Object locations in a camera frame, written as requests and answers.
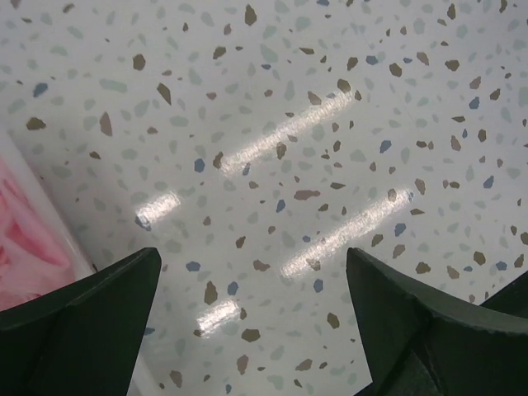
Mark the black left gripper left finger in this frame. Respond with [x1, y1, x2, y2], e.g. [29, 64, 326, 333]
[1, 247, 162, 396]

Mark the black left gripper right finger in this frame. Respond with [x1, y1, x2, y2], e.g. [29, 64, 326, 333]
[346, 247, 527, 395]

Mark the pink t shirt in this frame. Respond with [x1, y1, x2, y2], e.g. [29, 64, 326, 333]
[1, 160, 77, 311]

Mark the white plastic basket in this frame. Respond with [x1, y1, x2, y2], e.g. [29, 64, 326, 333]
[1, 126, 97, 281]

